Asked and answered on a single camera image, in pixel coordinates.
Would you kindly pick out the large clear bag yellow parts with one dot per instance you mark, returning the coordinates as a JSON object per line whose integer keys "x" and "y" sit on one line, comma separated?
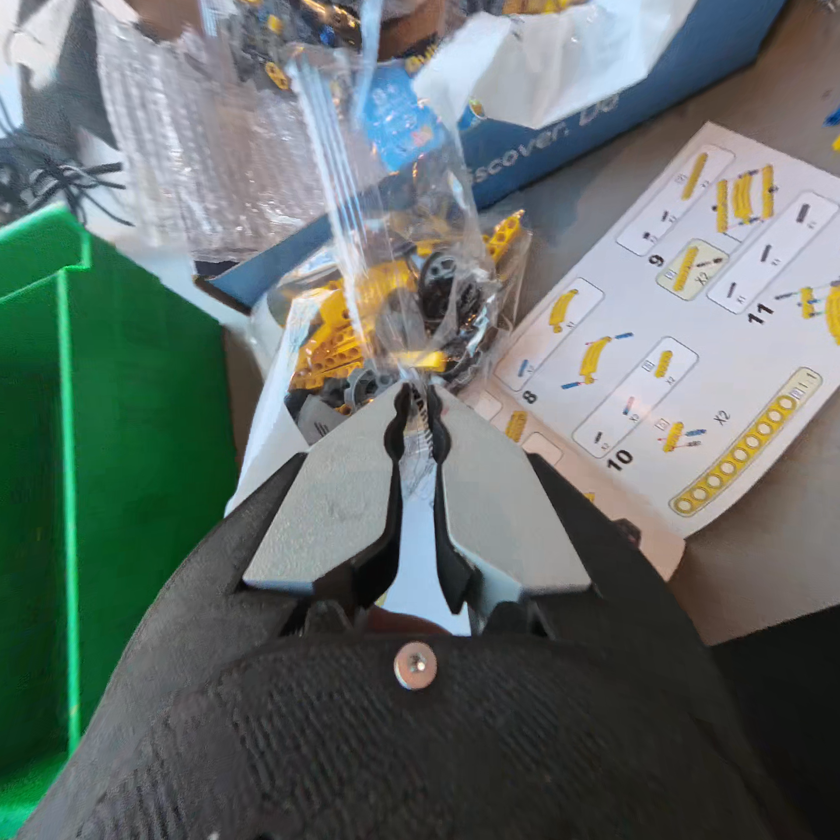
{"x": 367, "y": 308}

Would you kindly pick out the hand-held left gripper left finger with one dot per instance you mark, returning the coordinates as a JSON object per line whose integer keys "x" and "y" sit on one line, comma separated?
{"x": 328, "y": 512}

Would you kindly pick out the green plastic bin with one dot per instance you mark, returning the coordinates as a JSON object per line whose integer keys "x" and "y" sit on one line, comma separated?
{"x": 131, "y": 426}

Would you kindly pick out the white wrapping paper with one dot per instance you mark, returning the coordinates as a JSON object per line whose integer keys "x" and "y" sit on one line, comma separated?
{"x": 558, "y": 59}

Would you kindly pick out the blue cardboard kit box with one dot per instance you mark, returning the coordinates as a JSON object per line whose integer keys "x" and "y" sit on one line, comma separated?
{"x": 590, "y": 151}

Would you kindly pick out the white instruction booklet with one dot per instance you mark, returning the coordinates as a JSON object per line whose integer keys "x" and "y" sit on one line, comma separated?
{"x": 656, "y": 328}

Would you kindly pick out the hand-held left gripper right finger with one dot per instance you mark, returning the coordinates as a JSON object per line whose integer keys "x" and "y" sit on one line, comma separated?
{"x": 512, "y": 518}

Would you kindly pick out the grey desk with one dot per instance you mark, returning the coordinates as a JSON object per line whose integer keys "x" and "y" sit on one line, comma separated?
{"x": 754, "y": 577}

